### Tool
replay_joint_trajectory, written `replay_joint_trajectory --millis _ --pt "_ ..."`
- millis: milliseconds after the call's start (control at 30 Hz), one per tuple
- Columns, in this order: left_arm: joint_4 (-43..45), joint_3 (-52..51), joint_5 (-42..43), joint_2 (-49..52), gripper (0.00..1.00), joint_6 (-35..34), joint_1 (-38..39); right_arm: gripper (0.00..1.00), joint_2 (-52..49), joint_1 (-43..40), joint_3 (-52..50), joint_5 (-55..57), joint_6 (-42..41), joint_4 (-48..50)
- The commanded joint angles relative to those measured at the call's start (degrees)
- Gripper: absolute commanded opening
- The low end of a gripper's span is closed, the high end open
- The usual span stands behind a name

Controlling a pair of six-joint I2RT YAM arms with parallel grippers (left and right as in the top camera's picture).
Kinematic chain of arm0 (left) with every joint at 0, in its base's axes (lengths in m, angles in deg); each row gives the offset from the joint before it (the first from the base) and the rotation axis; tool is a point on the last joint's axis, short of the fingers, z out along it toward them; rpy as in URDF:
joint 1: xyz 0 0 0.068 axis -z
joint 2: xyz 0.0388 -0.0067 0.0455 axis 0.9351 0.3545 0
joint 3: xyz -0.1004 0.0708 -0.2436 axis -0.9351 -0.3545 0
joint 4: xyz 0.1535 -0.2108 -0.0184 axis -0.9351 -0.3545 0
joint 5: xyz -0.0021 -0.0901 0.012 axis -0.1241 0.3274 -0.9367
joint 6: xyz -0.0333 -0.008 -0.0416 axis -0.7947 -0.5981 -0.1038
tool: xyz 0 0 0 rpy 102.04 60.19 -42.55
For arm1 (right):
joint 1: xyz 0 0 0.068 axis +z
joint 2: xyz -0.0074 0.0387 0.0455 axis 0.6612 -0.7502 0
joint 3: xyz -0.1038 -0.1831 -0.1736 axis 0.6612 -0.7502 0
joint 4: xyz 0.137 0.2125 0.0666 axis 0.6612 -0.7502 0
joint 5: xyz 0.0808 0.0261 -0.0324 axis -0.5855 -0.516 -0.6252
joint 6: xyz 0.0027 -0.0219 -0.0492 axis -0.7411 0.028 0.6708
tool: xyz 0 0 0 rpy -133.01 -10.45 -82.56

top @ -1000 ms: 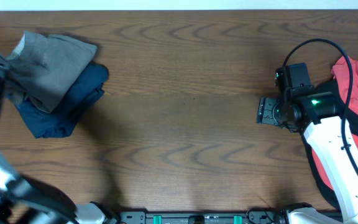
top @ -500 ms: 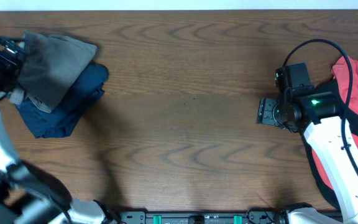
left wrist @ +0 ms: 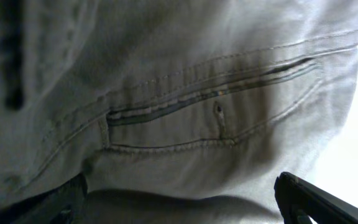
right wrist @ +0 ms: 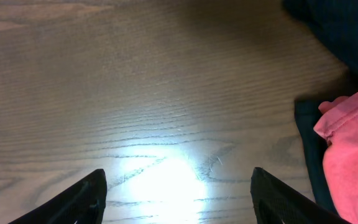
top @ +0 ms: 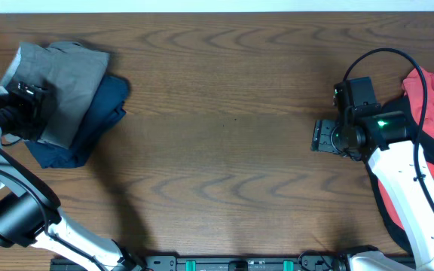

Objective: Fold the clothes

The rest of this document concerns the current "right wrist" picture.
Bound black garment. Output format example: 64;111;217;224
294;100;337;214

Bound red t-shirt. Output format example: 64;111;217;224
314;92;358;223

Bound folded navy blue shorts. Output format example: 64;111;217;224
281;0;358;78

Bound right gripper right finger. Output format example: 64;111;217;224
250;167;350;224

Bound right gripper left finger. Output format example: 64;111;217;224
9;169;107;224

